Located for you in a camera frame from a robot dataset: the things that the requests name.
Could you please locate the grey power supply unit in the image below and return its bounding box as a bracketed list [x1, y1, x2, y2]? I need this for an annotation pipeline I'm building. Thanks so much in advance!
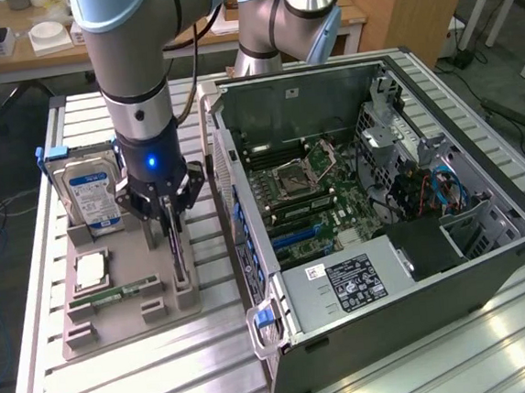
[273, 231, 429, 338]

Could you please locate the black power wire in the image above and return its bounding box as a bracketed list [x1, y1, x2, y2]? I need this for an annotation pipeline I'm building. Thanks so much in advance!
[365, 170, 426, 224]

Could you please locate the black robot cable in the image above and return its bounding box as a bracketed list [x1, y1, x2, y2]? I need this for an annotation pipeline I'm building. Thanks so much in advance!
[158, 0, 241, 126]

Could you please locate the brown cardboard box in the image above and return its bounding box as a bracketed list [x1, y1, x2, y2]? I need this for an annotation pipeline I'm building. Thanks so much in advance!
[222, 1, 244, 22]

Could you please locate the red wire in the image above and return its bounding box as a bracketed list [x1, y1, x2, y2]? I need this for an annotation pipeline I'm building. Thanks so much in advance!
[419, 174, 434, 211]

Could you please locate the metal disk bay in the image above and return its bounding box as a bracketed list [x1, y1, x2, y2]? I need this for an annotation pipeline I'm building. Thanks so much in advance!
[436, 195, 525, 266]

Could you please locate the perforated metal drive cage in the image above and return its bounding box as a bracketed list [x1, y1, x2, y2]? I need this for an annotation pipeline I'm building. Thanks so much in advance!
[350, 94, 432, 189]

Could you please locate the black power adapter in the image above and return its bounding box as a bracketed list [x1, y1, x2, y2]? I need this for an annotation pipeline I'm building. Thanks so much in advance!
[449, 48, 477, 71]

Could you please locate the white paper stack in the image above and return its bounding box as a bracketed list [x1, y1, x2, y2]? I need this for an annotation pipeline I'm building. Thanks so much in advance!
[207, 5, 243, 38]

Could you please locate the blue expansion slot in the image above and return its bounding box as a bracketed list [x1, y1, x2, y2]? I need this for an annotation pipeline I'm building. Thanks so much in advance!
[268, 224, 319, 244]
[272, 232, 323, 252]

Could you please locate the black stand base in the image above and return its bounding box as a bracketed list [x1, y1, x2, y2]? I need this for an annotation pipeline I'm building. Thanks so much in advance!
[478, 90, 525, 135]

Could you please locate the silver CPU chip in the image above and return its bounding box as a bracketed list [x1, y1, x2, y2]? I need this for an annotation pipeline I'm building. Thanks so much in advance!
[73, 254, 108, 290]

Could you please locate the green motherboard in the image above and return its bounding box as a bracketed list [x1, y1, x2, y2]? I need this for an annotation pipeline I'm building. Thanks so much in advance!
[238, 121, 388, 275]

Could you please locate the silver chipset heatsink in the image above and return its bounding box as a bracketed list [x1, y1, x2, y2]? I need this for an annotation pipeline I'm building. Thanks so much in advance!
[337, 228, 366, 248]

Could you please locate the white foam block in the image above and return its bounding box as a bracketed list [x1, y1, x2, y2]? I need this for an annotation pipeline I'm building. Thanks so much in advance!
[27, 18, 75, 59]

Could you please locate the open metal socket cover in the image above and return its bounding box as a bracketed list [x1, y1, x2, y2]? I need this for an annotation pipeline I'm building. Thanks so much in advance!
[301, 136, 340, 184]

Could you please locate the black RAM slot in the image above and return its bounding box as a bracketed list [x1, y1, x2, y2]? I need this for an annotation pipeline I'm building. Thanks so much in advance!
[246, 149, 309, 166]
[244, 144, 307, 161]
[241, 137, 304, 156]
[248, 154, 312, 171]

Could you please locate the black chair base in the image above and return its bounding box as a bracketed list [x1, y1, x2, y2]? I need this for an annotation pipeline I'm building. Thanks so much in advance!
[0, 71, 101, 136]

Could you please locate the blue case latch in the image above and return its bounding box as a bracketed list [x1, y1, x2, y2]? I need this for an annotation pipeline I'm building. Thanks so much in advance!
[252, 308, 275, 331]

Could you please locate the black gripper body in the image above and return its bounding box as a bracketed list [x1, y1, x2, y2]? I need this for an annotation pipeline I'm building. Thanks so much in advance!
[115, 118, 193, 223]

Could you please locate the white table frame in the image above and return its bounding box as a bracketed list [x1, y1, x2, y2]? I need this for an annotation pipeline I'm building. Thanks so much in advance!
[454, 0, 525, 84]

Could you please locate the wooden cabinet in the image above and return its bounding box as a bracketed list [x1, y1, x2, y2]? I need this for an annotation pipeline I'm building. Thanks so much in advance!
[339, 0, 485, 76]

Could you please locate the open black PC case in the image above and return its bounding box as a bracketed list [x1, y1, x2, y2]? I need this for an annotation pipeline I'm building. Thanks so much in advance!
[193, 34, 525, 393]

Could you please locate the hard disk in blue caddy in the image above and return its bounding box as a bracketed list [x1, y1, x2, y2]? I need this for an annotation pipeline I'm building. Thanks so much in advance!
[31, 135, 131, 243]

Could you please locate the blue wire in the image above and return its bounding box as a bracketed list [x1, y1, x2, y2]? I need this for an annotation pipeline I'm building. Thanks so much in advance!
[429, 164, 472, 214]

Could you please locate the wooden desk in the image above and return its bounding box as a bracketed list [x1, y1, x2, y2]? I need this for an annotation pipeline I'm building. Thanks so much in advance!
[0, 0, 372, 99]

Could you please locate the CPU socket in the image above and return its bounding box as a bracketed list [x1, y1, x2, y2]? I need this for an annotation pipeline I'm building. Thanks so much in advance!
[271, 157, 319, 201]

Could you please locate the grey parts rack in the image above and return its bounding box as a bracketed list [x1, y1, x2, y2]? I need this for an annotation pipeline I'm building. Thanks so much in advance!
[46, 158, 208, 362]

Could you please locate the graphics card with metal bracket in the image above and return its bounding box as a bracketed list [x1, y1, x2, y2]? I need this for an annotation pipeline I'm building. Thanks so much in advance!
[159, 194, 193, 292]

